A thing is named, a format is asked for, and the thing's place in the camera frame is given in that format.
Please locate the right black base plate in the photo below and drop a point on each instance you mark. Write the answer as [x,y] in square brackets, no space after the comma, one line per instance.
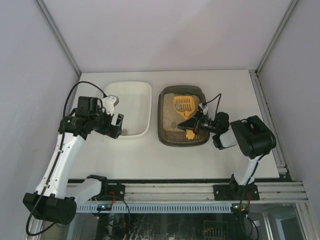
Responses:
[224,192]

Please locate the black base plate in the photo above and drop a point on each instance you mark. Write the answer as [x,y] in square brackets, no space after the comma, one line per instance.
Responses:
[117,190]
[224,192]

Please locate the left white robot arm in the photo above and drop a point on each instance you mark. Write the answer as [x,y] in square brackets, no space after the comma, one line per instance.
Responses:
[52,200]

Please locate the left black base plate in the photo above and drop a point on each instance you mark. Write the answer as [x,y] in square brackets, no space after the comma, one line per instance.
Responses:
[117,190]

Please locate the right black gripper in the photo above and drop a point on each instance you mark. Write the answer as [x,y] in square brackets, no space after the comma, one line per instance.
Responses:
[196,124]

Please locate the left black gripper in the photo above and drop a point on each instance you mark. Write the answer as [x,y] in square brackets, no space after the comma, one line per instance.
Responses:
[110,125]

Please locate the beige pellet litter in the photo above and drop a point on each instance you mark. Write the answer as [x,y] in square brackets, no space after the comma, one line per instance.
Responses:
[170,115]

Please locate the left aluminium frame post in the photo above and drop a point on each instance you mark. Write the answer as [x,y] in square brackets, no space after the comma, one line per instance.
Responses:
[48,18]

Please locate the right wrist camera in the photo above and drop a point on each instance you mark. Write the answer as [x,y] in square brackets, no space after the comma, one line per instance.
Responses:
[203,108]

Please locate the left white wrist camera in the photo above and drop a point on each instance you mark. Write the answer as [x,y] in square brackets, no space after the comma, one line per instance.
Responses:
[109,103]

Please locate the orange litter scoop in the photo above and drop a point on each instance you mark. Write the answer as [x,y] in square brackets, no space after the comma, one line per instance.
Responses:
[188,105]

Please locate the right aluminium frame post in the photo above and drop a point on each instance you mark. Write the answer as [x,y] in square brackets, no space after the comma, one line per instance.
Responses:
[277,34]

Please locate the aluminium front rail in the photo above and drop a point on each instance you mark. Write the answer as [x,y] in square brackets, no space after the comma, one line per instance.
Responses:
[264,192]

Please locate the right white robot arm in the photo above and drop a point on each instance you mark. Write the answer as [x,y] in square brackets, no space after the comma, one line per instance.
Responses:
[254,139]

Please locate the aluminium frame post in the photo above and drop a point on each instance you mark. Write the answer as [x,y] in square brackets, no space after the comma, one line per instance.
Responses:
[277,34]
[48,18]

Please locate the grey slotted cable duct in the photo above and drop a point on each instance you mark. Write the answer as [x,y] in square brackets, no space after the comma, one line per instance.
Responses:
[153,208]

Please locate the right aluminium side rail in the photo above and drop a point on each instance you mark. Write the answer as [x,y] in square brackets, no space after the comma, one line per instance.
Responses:
[266,112]

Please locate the white plastic tray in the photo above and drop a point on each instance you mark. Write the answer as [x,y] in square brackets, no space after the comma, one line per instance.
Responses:
[135,103]

